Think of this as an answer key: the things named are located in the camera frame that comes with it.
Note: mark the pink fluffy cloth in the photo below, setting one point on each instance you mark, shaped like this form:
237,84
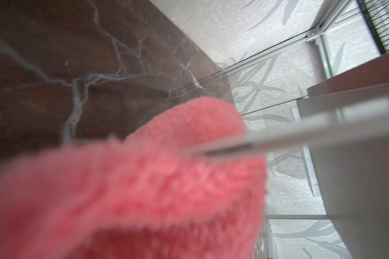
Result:
138,198

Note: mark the white two-tier bookshelf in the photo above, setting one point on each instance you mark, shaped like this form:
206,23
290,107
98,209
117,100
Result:
345,124

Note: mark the black wire wall basket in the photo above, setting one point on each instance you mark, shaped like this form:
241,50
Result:
376,16

